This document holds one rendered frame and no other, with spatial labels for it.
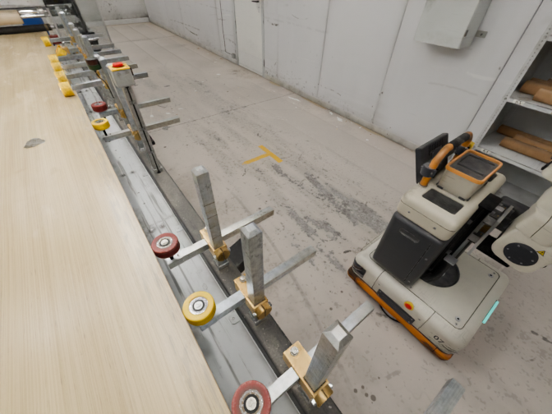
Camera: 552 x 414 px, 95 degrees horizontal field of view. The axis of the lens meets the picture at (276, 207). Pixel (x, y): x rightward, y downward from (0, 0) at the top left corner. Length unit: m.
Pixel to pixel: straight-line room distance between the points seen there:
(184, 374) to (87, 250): 0.50
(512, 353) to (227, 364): 1.62
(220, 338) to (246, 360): 0.11
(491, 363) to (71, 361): 1.88
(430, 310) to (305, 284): 0.71
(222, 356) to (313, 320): 0.83
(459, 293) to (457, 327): 0.20
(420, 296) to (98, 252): 1.46
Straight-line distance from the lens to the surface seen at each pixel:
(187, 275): 1.12
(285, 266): 0.85
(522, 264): 1.43
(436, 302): 1.64
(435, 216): 1.24
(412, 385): 1.73
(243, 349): 0.97
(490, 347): 2.03
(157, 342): 0.72
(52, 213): 1.17
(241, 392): 0.65
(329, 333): 0.45
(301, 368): 0.74
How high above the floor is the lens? 1.54
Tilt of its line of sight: 44 degrees down
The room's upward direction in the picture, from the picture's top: 1 degrees clockwise
